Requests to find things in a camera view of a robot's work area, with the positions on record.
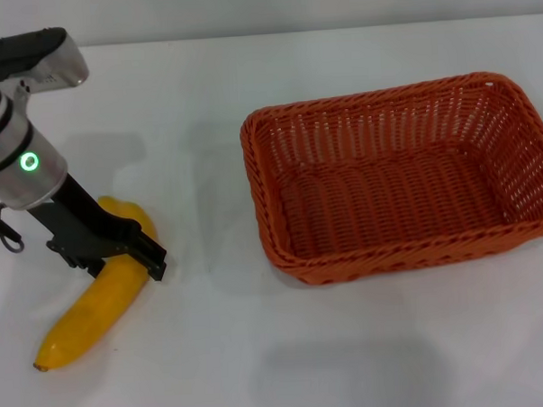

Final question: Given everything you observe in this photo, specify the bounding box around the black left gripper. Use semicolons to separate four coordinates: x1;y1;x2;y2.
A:
26;169;169;288

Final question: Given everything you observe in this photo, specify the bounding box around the yellow banana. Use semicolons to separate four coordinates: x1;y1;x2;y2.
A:
25;194;164;373

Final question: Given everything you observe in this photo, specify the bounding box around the orange woven rectangular basket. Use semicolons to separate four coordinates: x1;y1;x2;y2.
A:
238;68;543;289

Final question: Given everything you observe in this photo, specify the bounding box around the thin black cable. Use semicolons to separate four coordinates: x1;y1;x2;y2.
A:
0;177;25;255

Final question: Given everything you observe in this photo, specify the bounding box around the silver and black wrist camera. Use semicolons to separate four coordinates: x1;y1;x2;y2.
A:
0;25;91;97

